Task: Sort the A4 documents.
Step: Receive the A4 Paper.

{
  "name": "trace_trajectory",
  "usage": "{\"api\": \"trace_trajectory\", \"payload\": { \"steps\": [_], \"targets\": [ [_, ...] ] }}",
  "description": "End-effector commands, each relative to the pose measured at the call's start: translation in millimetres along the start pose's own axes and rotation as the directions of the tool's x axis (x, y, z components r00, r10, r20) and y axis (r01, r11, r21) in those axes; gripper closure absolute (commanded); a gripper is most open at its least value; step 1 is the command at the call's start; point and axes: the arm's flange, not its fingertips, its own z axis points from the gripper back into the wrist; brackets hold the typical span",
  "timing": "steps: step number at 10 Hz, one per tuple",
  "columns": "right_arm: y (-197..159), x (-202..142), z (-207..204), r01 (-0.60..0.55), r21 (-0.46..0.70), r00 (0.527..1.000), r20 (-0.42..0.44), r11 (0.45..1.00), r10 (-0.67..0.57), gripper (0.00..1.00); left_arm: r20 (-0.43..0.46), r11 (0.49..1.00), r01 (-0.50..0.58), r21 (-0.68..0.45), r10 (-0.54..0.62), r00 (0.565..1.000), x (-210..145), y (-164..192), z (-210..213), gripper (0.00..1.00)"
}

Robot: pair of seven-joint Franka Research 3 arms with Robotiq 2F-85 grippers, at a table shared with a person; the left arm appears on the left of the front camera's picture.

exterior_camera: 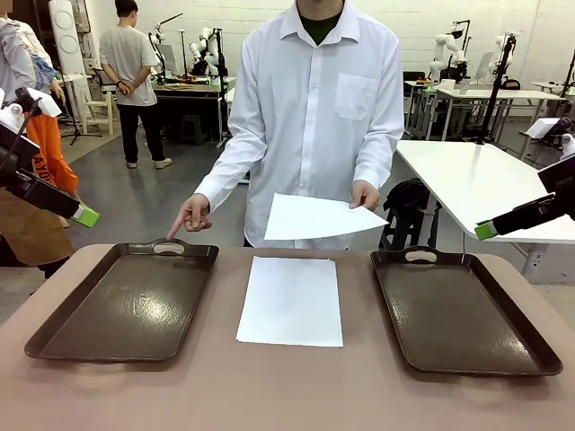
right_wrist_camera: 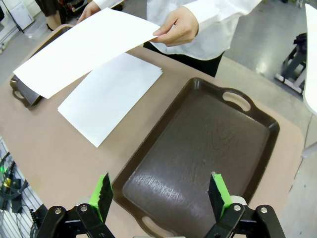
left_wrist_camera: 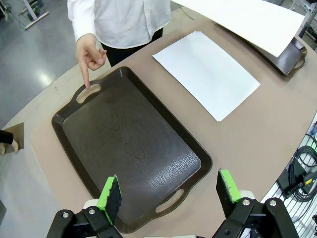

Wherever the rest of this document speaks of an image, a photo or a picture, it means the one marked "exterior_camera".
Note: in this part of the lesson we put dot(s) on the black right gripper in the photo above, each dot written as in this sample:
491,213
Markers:
566,188

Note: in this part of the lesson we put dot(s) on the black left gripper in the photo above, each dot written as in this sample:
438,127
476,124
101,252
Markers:
13,157

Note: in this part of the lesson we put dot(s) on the white A4 paper sheet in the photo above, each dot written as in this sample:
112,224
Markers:
314,217

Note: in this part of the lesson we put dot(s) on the white A4 paper stack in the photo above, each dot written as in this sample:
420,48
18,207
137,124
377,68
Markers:
292,301

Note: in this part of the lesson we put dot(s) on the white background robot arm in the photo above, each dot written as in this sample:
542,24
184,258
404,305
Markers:
442,49
202,49
501,49

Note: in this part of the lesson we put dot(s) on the person's right forearm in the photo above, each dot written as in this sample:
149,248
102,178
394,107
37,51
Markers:
224,170

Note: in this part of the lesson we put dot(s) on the person's left forearm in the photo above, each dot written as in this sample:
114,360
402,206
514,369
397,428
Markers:
384,157

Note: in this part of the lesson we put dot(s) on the person's right hand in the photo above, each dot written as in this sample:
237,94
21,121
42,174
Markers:
195,211

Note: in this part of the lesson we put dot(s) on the person's left hand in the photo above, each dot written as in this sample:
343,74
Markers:
366,193

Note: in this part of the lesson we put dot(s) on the person in brown apron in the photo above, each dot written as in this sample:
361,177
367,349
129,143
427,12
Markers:
31,233

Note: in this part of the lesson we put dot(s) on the person in orange trousers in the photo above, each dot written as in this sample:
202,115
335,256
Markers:
49,148

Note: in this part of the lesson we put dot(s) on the black tripod stand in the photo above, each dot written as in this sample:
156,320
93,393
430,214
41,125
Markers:
75,130

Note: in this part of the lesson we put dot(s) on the white wooden chair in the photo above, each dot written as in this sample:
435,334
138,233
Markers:
101,112

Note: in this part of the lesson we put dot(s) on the brown plastic tray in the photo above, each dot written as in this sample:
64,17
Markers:
458,314
121,305

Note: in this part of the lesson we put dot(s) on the black backpack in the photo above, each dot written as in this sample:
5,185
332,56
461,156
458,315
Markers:
404,197

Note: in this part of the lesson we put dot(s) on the long white background table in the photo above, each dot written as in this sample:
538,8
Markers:
494,94

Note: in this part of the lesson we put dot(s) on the black light stand pole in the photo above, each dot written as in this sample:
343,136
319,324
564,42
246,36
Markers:
496,90

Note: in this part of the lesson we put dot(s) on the black office chair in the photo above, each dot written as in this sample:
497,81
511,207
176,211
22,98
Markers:
105,78

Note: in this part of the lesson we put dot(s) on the patterned paper cup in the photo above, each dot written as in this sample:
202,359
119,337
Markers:
464,87

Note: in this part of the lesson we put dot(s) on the background computer monitor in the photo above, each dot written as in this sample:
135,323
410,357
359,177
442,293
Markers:
484,65

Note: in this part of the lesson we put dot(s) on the black plastic stool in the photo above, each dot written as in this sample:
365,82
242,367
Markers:
191,128

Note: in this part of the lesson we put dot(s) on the white standing air conditioner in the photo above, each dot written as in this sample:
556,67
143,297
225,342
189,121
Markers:
67,40

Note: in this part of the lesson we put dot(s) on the person in gray shirt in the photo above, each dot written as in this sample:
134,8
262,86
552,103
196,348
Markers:
128,54

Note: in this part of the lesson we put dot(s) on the background workbench table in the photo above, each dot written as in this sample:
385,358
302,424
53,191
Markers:
188,92

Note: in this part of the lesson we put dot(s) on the person in white shirt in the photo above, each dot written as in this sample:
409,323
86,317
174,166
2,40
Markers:
305,112

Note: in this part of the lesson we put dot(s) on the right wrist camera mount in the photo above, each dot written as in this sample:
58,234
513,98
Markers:
541,128

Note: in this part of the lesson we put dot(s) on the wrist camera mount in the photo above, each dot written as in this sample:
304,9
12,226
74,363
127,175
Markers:
47,105
541,128

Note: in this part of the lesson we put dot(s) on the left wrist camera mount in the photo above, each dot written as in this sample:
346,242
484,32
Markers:
47,105

